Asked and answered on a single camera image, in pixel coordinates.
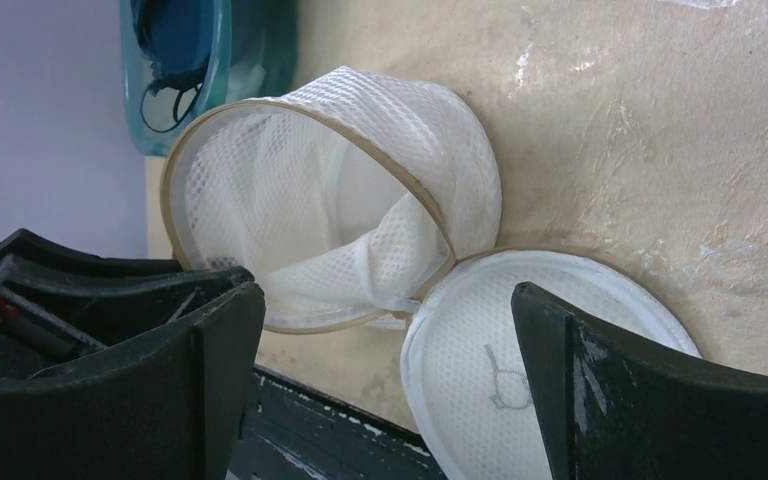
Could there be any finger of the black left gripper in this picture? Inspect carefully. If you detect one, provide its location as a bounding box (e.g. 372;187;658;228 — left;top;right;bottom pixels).
0;254;254;352
0;228;183;278

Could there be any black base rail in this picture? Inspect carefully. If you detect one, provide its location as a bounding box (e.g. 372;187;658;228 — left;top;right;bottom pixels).
226;365;446;480

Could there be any teal transparent plastic tub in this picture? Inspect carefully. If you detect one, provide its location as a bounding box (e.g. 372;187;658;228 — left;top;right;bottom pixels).
119;0;298;156

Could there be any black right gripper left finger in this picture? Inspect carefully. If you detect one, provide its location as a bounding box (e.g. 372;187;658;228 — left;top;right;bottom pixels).
0;283;265;479

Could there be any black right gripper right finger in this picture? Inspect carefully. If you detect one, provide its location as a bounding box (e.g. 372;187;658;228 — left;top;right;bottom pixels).
511;282;768;479

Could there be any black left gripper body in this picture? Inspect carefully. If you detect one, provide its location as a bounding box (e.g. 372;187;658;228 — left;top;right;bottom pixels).
0;264;106;381

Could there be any navy blue lace bra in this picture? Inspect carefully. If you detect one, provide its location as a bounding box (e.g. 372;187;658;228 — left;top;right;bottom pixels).
130;0;214;134

